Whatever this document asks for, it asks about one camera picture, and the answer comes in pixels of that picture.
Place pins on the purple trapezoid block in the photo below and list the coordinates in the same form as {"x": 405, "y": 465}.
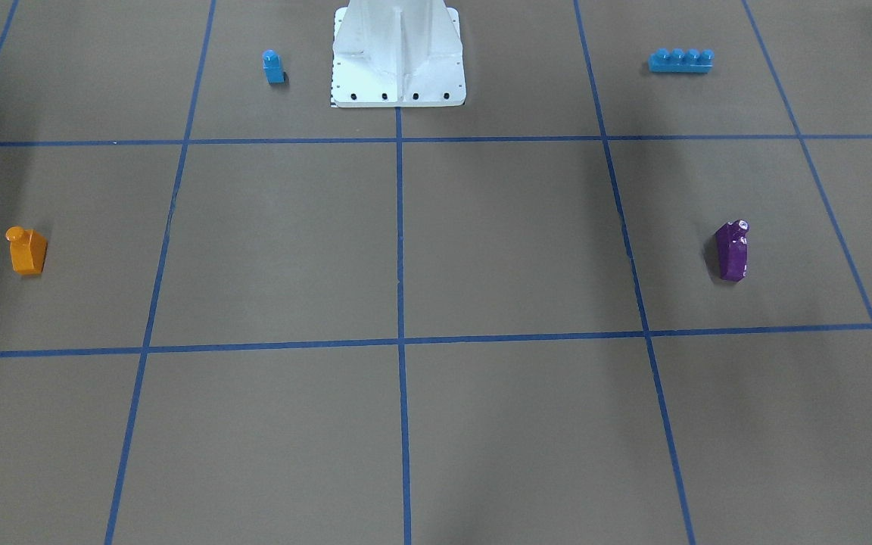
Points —
{"x": 732, "y": 250}

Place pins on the small blue block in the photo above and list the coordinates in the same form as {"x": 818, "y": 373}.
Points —
{"x": 272, "y": 67}

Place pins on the orange trapezoid block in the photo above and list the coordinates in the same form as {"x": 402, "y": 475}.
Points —
{"x": 27, "y": 249}

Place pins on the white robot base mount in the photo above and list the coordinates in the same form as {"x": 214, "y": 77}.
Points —
{"x": 397, "y": 54}

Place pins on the long blue studded block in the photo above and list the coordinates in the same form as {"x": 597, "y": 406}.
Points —
{"x": 679, "y": 61}

